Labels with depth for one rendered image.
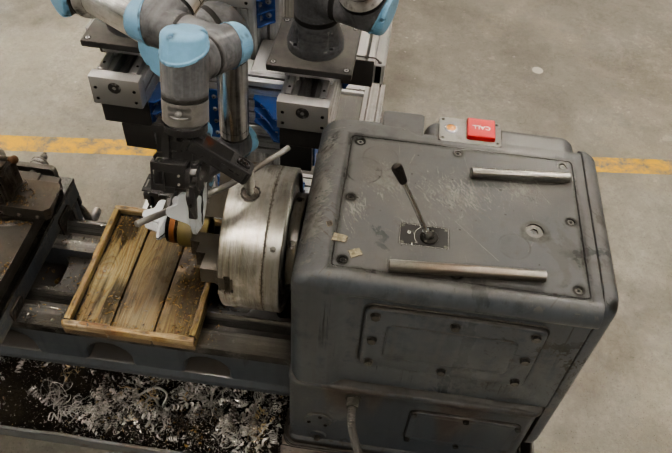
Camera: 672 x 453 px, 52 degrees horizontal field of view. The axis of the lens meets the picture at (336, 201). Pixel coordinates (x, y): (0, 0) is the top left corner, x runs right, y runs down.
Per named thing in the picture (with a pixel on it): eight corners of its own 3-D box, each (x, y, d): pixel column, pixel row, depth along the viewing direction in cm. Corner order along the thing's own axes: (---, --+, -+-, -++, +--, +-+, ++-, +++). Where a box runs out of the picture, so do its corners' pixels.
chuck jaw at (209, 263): (245, 235, 147) (232, 275, 138) (245, 252, 150) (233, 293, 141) (194, 228, 147) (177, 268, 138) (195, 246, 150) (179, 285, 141)
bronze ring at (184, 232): (214, 200, 151) (173, 195, 151) (203, 234, 145) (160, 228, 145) (218, 226, 158) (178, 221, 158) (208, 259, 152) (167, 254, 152)
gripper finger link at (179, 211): (170, 229, 124) (168, 184, 119) (202, 234, 124) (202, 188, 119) (164, 239, 121) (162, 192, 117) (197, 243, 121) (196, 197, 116)
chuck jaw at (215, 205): (252, 218, 153) (257, 164, 151) (248, 222, 148) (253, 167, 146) (203, 211, 153) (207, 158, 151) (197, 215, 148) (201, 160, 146)
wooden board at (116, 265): (231, 229, 179) (230, 219, 176) (195, 351, 155) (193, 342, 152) (118, 214, 181) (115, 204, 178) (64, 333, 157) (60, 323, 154)
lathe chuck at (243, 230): (289, 218, 172) (286, 135, 147) (265, 335, 154) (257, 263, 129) (254, 214, 173) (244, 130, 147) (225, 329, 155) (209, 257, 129)
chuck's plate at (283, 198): (303, 220, 172) (303, 137, 147) (281, 337, 154) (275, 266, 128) (290, 218, 172) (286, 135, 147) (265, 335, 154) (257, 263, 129)
